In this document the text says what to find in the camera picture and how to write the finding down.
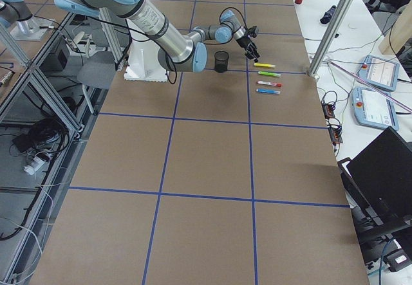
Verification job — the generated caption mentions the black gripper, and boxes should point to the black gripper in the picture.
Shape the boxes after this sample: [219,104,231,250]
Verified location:
[236,35,260,62]

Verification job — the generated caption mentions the yellow highlighter pen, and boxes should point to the yellow highlighter pen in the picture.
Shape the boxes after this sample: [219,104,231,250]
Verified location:
[253,62,276,68]

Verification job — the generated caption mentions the green highlighter pen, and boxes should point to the green highlighter pen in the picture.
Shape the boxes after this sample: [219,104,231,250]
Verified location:
[258,71,281,77]

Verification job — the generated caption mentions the red whiteboard marker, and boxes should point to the red whiteboard marker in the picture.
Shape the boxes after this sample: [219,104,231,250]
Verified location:
[257,80,283,87]

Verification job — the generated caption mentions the blue marker pen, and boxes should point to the blue marker pen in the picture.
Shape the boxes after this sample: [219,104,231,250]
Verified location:
[256,89,281,95]

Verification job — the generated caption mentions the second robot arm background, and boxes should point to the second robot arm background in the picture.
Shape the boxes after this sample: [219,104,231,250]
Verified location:
[1,0,48,41]

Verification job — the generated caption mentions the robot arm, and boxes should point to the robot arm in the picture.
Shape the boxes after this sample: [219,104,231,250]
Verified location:
[54,0,260,72]

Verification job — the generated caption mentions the black mesh pen cup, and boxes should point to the black mesh pen cup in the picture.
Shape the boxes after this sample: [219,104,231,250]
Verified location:
[214,50,229,73]

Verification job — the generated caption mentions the folded dark umbrella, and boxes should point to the folded dark umbrella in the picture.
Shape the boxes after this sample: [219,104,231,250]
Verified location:
[319,5,337,24]

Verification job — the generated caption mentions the brown paper table cover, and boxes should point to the brown paper table cover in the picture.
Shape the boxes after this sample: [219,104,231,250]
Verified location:
[31,0,368,284]

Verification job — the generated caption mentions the teach pendant near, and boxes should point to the teach pendant near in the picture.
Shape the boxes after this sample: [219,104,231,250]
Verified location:
[351,87,399,131]

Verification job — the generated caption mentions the teach pendant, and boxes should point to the teach pendant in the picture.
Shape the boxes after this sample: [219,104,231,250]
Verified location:
[351,87,399,131]
[357,55,400,92]

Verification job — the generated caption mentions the teach pendant far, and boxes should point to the teach pendant far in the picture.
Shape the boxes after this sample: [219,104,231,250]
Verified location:
[357,55,400,92]

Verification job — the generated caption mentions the grey office chair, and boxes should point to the grey office chair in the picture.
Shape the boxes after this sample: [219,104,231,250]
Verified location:
[77,51,117,115]

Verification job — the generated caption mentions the black laptop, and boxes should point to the black laptop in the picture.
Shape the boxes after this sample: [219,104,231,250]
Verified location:
[338,127,411,241]

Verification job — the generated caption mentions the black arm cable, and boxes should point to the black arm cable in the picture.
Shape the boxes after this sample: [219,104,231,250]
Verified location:
[221,7,248,30]

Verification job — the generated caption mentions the black usb hub cables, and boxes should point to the black usb hub cables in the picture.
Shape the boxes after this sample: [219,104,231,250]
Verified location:
[321,90,350,152]

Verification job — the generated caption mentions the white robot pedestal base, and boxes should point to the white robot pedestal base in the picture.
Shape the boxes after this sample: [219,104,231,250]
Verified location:
[124,19,167,82]

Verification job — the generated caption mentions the aluminium frame post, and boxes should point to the aluminium frame post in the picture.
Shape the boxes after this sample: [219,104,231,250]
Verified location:
[307,0,353,77]

